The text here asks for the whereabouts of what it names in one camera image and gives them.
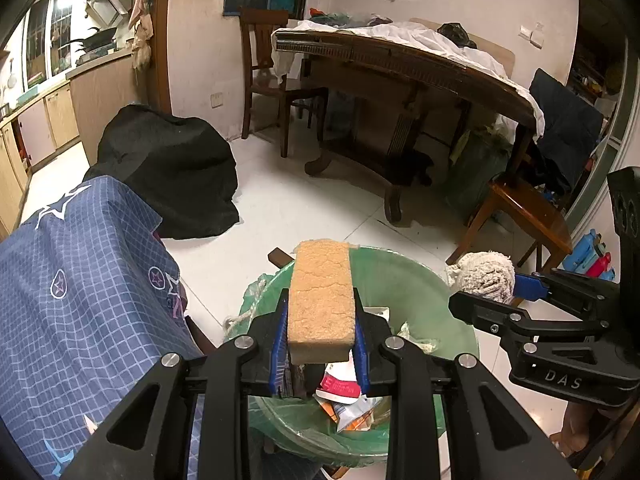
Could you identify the beige kitchen cabinets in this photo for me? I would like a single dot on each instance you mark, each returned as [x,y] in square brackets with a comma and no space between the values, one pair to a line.
[65,110]

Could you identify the hanging cloths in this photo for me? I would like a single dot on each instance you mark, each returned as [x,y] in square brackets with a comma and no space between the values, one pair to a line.
[141,30]

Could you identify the green sack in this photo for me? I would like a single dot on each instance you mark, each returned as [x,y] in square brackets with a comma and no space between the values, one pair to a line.
[475,170]

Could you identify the black wok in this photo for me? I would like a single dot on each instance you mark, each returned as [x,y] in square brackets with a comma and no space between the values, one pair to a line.
[95,39]

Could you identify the dark jacket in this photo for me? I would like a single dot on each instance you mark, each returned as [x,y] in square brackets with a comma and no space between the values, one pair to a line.
[565,120]

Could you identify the black cloth cover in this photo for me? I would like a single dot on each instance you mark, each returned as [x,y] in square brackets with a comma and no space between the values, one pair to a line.
[170,170]

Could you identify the white cloth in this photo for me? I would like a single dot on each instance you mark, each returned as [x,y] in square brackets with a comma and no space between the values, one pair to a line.
[415,35]

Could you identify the tan sponge block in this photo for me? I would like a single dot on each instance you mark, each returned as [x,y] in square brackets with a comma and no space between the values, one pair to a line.
[320,300]

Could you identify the dark wooden table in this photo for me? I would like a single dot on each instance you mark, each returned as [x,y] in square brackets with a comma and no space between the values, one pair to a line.
[400,65]

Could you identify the blue checked tablecloth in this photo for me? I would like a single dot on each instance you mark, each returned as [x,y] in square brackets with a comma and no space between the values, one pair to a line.
[90,285]

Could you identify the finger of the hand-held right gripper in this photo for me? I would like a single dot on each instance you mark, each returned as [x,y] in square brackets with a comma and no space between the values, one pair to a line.
[480,312]
[527,285]

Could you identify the green lined waste bin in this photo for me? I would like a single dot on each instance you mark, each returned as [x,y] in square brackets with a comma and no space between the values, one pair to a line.
[425,290]

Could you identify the cream knitted cloth ball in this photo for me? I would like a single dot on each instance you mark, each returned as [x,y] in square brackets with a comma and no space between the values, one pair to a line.
[487,275]

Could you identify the white wall switch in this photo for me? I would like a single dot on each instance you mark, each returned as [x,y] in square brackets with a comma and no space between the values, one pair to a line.
[531,36]

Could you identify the person's right hand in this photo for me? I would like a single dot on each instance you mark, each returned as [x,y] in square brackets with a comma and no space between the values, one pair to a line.
[575,430]

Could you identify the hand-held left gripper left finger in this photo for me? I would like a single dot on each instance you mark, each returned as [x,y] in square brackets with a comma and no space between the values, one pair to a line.
[280,355]

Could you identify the white wall socket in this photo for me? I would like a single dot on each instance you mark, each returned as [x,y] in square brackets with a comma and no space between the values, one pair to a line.
[216,100]

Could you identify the wooden dining chair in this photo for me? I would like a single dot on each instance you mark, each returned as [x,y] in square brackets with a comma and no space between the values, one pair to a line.
[260,40]

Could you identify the kitchen window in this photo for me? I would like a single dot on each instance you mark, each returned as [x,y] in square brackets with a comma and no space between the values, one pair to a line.
[50,30]

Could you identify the brown wooden chair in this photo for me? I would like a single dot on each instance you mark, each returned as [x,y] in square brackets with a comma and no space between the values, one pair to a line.
[530,215]

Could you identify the black plastic bag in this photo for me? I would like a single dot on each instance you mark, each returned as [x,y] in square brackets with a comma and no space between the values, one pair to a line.
[456,35]

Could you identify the steel range hood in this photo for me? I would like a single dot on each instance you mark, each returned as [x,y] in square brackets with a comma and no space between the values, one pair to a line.
[105,2]

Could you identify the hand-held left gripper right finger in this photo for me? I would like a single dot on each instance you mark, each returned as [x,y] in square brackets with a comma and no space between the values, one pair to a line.
[361,355]

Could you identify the blue plastic toy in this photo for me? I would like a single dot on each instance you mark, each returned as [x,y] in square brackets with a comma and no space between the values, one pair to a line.
[582,252]

